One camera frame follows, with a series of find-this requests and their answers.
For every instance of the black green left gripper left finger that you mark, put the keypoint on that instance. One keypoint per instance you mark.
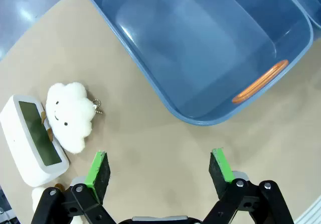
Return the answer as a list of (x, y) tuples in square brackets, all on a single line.
[(97, 178)]

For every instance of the white digital alarm clock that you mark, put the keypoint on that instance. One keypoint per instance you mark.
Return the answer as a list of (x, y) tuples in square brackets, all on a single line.
[(15, 133)]

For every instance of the white cloud plush toy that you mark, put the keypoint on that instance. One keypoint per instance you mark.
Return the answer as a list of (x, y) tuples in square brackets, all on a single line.
[(67, 113)]

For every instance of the aluminium profile robot base frame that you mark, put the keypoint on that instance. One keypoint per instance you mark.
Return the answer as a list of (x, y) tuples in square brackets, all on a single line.
[(313, 214)]

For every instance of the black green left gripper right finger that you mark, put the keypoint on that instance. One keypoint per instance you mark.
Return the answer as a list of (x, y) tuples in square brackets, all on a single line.
[(220, 173)]

